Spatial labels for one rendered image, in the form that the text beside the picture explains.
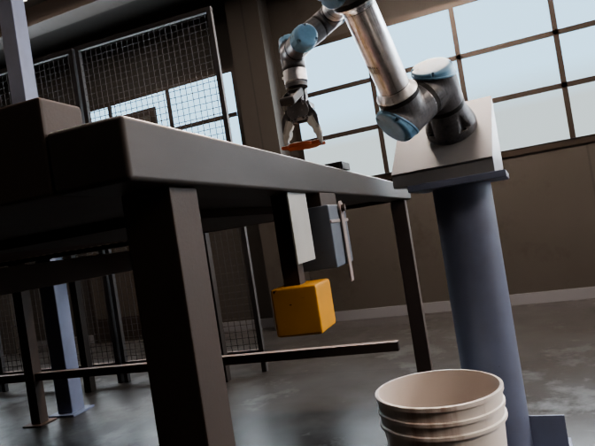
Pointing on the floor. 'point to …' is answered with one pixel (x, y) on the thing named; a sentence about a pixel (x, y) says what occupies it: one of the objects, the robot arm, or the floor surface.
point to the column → (485, 299)
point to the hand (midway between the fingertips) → (303, 144)
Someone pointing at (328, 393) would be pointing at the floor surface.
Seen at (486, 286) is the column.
